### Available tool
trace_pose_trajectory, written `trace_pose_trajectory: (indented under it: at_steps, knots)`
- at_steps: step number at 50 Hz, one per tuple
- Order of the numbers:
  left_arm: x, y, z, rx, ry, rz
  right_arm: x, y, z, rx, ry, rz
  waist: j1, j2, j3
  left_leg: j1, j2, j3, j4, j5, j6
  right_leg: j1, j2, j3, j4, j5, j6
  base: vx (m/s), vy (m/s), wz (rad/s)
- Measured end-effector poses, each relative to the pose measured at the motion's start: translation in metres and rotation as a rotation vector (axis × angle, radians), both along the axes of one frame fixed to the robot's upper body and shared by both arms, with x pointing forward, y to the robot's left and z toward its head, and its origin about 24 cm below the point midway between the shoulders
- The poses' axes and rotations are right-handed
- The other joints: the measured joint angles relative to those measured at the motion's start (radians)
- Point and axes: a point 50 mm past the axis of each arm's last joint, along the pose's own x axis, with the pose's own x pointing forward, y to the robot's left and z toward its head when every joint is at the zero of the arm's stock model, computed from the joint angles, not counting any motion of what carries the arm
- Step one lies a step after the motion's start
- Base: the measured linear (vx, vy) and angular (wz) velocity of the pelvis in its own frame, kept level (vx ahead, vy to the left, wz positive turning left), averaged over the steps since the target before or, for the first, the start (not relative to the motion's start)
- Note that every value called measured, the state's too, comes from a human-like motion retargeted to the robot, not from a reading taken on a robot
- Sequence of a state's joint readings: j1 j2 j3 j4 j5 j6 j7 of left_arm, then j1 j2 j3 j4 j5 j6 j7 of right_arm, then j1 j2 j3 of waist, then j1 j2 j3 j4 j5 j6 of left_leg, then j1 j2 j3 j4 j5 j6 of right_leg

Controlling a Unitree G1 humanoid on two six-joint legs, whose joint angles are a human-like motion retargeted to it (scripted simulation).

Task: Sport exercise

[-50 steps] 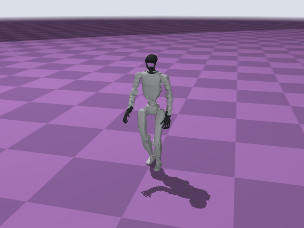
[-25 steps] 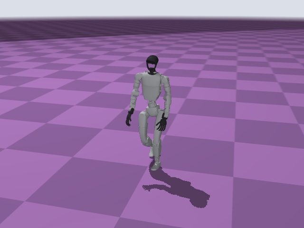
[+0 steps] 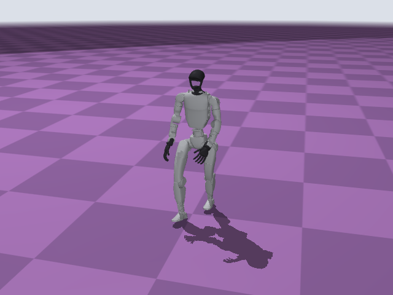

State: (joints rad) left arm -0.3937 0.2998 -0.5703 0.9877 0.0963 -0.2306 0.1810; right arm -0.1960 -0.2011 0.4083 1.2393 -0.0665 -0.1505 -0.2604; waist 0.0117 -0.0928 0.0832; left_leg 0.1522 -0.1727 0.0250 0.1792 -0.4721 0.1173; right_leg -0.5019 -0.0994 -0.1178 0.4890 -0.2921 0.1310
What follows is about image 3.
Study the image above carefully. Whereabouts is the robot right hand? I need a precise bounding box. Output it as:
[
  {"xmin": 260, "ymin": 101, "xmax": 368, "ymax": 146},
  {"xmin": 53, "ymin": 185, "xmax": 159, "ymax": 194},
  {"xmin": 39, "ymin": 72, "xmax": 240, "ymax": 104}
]
[{"xmin": 163, "ymin": 138, "xmax": 174, "ymax": 162}]

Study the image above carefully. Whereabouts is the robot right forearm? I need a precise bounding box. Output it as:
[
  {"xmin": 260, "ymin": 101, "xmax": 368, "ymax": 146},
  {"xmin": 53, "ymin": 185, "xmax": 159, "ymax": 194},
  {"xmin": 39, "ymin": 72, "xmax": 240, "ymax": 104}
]
[{"xmin": 168, "ymin": 115, "xmax": 178, "ymax": 143}]

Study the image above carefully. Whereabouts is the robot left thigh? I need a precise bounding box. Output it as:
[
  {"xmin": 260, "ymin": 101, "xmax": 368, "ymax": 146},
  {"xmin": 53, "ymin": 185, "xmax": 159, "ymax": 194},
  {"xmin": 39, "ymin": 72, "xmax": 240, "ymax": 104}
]
[{"xmin": 204, "ymin": 140, "xmax": 218, "ymax": 182}]

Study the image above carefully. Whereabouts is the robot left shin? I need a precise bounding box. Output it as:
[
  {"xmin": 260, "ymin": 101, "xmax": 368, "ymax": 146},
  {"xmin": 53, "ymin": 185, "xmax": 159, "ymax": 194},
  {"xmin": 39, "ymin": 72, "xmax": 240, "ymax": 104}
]
[{"xmin": 205, "ymin": 173, "xmax": 216, "ymax": 201}]

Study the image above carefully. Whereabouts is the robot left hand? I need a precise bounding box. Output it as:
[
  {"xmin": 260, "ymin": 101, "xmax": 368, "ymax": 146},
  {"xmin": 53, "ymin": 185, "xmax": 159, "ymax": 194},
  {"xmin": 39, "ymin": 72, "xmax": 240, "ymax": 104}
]
[{"xmin": 193, "ymin": 141, "xmax": 211, "ymax": 164}]

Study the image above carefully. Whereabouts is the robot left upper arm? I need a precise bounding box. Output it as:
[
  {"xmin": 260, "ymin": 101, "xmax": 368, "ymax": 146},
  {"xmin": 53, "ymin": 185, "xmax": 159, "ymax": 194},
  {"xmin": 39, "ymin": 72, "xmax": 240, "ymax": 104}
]
[{"xmin": 208, "ymin": 95, "xmax": 222, "ymax": 128}]

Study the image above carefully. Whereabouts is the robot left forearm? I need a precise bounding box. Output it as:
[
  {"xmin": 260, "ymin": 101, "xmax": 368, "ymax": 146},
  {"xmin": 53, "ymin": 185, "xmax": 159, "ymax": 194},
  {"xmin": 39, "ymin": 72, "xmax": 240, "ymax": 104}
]
[{"xmin": 207, "ymin": 120, "xmax": 221, "ymax": 148}]

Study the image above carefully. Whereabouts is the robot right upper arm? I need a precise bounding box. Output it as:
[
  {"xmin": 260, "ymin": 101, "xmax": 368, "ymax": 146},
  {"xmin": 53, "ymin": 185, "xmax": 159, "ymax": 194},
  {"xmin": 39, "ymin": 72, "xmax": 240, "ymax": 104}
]
[{"xmin": 173, "ymin": 93, "xmax": 185, "ymax": 123}]

